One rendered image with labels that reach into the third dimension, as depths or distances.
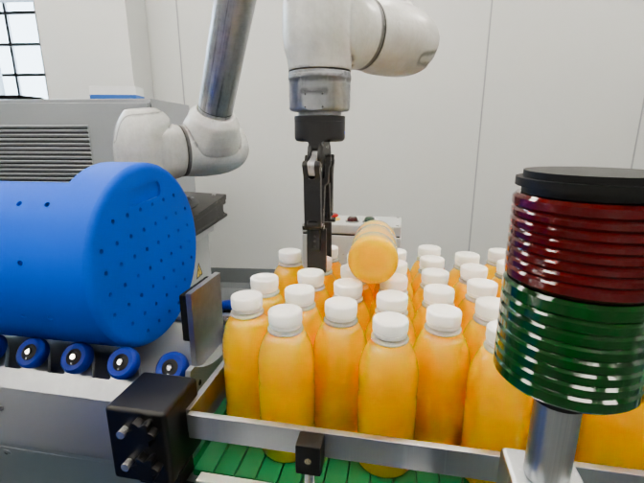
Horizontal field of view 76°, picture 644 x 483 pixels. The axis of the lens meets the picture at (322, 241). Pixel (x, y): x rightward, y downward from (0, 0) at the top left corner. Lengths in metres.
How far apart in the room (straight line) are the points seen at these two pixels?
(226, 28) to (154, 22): 2.58
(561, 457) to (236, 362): 0.37
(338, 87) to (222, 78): 0.67
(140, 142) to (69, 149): 1.30
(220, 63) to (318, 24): 0.65
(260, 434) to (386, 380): 0.15
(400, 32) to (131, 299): 0.55
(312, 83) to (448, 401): 0.43
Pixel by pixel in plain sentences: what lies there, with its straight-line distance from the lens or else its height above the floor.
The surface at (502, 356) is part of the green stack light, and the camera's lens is 0.22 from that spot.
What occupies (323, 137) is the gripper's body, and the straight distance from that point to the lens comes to 0.60.
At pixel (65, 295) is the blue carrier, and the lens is 0.62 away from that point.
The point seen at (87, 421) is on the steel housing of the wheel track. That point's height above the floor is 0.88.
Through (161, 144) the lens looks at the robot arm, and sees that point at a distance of 1.25.
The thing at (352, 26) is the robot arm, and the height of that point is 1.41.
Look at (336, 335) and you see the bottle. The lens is 0.49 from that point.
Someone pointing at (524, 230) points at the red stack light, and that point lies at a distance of 0.20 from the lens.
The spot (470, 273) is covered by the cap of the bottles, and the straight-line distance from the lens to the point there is 0.65.
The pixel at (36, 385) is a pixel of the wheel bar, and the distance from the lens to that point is 0.76.
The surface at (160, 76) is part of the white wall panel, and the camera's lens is 3.69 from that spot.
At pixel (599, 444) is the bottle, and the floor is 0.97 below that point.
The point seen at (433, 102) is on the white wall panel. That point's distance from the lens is 3.40.
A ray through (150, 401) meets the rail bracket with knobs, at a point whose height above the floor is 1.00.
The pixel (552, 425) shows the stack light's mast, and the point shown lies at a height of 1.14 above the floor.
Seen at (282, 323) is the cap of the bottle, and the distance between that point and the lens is 0.46.
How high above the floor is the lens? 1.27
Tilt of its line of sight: 15 degrees down
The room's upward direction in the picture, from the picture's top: straight up
